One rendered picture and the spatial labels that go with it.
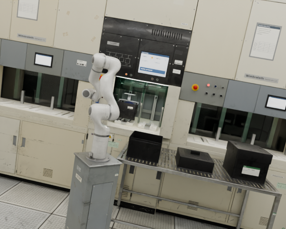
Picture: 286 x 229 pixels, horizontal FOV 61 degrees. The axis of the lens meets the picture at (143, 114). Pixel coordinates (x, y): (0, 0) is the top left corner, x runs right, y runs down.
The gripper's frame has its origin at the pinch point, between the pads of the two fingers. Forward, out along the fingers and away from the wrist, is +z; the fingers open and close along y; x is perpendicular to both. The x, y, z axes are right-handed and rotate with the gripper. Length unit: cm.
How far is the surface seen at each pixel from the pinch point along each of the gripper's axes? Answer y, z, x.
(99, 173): 33, -75, -51
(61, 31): -48, 7, 54
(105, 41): -1, 6, 51
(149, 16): 38, 6, 82
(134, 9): 23, 6, 86
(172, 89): 75, 1, 17
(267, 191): 160, -56, -44
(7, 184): -85, 0, -120
